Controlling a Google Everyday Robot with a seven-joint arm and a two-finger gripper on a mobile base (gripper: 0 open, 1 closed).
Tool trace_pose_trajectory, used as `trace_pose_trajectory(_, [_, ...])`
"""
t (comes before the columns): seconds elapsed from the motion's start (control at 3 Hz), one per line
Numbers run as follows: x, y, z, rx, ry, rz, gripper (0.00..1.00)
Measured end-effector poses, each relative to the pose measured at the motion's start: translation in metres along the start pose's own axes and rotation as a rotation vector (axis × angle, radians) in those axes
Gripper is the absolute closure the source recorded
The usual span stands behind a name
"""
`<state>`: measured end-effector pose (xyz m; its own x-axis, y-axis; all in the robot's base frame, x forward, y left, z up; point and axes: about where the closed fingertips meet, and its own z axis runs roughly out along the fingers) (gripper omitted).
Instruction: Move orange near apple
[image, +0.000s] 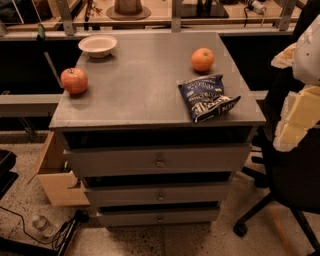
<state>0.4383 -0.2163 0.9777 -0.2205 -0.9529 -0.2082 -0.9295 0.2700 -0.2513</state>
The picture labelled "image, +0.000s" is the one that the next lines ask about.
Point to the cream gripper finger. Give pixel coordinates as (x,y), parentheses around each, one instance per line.
(300,112)
(285,58)

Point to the orange fruit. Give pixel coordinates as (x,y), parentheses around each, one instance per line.
(202,59)

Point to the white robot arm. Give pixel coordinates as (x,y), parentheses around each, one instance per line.
(306,61)

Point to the red apple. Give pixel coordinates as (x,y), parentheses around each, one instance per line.
(74,80)

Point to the black office chair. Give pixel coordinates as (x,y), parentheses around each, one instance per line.
(292,178)

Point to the blue chip bag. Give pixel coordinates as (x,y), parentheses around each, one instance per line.
(204,97)

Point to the grey drawer cabinet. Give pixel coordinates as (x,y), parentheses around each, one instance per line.
(130,140)

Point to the tan hat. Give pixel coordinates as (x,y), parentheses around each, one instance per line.
(128,10)

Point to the white paper bowl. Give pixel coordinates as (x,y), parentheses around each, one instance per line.
(98,46)

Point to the cardboard box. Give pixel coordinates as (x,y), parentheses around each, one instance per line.
(59,184)

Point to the wooden shelf rack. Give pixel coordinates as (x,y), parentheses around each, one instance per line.
(24,18)

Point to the clear plastic bottle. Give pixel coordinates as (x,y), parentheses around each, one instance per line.
(43,225)

